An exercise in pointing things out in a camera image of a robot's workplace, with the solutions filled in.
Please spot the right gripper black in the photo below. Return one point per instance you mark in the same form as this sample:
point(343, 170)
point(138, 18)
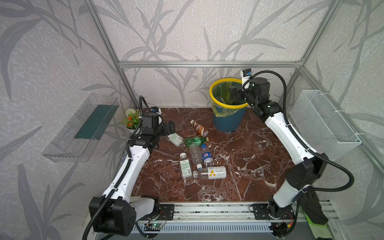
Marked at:
point(237, 91)

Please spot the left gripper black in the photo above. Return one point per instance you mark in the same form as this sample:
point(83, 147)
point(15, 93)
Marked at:
point(170, 127)

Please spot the clear bottle white green label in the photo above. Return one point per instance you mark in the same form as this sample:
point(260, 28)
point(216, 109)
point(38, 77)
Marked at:
point(177, 140)

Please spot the square bottle white green label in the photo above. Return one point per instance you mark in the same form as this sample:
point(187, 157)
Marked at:
point(185, 166)

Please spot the clear Pepsi bottle blue cap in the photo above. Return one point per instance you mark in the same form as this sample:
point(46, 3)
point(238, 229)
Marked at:
point(207, 156)

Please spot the clear bottle yellow logo label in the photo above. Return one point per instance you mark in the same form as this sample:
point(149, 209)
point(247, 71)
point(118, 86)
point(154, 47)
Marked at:
point(210, 173)

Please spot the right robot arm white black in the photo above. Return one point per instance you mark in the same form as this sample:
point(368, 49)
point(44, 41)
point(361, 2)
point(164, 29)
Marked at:
point(308, 164)

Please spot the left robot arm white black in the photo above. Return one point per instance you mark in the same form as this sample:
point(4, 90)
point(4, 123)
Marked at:
point(114, 213)

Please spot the yellow-green plastic bin liner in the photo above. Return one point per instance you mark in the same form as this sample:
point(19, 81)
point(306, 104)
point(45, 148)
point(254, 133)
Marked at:
point(220, 98)

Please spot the blue bin with yellow rim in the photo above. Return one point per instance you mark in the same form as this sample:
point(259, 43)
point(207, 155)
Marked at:
point(228, 124)

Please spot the white pot with artificial plant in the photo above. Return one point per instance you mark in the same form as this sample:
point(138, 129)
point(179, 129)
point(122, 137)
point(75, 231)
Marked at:
point(132, 119)

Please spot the crushed green plastic bottle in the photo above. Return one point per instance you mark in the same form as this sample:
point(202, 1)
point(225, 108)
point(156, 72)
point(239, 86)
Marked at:
point(196, 141)

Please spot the brown Nescafe coffee bottle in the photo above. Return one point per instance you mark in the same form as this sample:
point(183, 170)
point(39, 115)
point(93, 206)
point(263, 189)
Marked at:
point(200, 129)

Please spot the clear unlabelled plastic bottle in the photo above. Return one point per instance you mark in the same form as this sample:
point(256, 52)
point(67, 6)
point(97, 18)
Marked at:
point(196, 155)

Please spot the black green work glove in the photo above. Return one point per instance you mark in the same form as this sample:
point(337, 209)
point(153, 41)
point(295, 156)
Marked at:
point(315, 217)

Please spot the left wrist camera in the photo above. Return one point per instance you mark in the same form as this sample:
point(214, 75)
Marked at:
point(159, 112)

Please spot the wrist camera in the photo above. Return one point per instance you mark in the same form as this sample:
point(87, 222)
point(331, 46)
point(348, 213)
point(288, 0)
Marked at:
point(159, 112)
point(246, 74)

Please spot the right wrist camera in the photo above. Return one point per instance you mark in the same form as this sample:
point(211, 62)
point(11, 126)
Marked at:
point(246, 74)

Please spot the clear acrylic wall shelf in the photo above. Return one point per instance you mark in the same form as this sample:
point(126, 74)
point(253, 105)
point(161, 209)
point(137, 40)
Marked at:
point(78, 139)

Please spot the white wire mesh basket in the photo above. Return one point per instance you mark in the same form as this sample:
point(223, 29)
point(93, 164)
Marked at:
point(322, 126)

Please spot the left circuit board with wires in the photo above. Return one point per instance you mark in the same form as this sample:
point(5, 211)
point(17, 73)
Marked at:
point(156, 223)

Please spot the circuit board with wires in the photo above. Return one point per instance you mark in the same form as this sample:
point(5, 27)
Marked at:
point(282, 229)
point(156, 223)

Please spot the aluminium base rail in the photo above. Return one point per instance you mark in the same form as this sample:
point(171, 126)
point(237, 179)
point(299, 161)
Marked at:
point(219, 212)

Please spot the right circuit board with wires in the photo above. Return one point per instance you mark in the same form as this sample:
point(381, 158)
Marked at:
point(282, 229)

